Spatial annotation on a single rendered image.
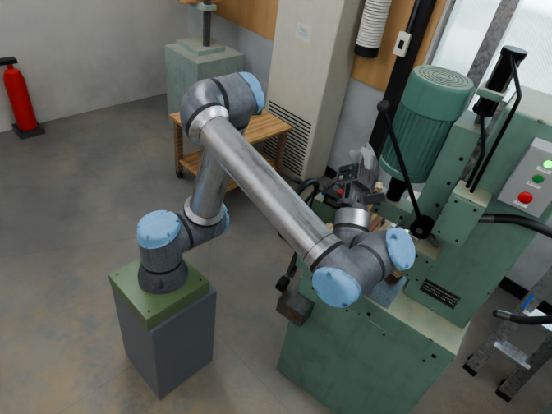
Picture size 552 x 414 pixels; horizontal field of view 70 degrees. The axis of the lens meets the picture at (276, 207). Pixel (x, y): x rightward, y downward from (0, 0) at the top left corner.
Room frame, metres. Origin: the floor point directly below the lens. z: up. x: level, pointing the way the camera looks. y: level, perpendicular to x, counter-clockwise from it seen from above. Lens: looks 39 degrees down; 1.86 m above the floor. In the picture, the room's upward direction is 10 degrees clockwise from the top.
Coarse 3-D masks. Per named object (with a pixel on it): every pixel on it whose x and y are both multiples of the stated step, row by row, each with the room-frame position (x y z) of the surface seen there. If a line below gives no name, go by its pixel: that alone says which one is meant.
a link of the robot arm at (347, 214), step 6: (342, 210) 0.76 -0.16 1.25; (348, 210) 0.76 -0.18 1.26; (354, 210) 0.76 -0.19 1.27; (360, 210) 0.76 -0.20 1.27; (336, 216) 0.76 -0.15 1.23; (342, 216) 0.75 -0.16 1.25; (348, 216) 0.74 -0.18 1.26; (354, 216) 0.74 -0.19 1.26; (360, 216) 0.75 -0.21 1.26; (366, 216) 0.75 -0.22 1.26; (336, 222) 0.75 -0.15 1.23; (342, 222) 0.74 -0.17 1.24; (348, 222) 0.73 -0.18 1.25; (354, 222) 0.73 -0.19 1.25; (360, 222) 0.73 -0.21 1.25; (366, 222) 0.74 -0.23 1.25
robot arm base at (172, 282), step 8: (184, 264) 1.00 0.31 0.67; (144, 272) 0.91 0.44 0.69; (152, 272) 0.90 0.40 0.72; (160, 272) 0.90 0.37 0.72; (168, 272) 0.92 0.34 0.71; (176, 272) 0.94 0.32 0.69; (184, 272) 0.97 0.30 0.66; (144, 280) 0.90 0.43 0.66; (152, 280) 0.89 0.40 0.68; (160, 280) 0.90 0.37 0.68; (168, 280) 0.91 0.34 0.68; (176, 280) 0.92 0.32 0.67; (184, 280) 0.95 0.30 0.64; (144, 288) 0.89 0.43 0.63; (152, 288) 0.88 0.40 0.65; (160, 288) 0.89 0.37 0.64; (168, 288) 0.89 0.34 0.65; (176, 288) 0.91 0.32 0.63
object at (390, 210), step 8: (384, 192) 1.14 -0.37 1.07; (384, 200) 1.09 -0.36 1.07; (400, 200) 1.11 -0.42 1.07; (408, 200) 1.12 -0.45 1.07; (376, 208) 1.10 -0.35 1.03; (384, 208) 1.09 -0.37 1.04; (392, 208) 1.08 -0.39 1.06; (400, 208) 1.07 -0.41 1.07; (408, 208) 1.08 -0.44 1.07; (384, 216) 1.08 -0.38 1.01; (392, 216) 1.07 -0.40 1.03; (408, 216) 1.05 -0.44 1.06; (400, 224) 1.05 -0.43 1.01
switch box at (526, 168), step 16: (544, 144) 0.85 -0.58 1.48; (528, 160) 0.83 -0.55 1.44; (544, 160) 0.81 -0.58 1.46; (512, 176) 0.83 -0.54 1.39; (528, 176) 0.82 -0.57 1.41; (544, 176) 0.80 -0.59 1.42; (512, 192) 0.82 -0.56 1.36; (544, 192) 0.79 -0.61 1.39; (528, 208) 0.80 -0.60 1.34; (544, 208) 0.79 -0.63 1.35
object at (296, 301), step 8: (288, 288) 1.01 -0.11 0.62; (288, 296) 0.98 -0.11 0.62; (296, 296) 0.98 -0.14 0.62; (304, 296) 0.99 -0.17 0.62; (280, 304) 0.95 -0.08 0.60; (288, 304) 0.94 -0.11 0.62; (296, 304) 0.94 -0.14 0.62; (304, 304) 0.95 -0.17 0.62; (312, 304) 0.96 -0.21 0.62; (280, 312) 0.95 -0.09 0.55; (288, 312) 0.93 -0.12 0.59; (296, 312) 0.91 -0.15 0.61; (304, 312) 0.91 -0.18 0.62; (296, 320) 0.91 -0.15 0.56; (304, 320) 0.92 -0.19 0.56
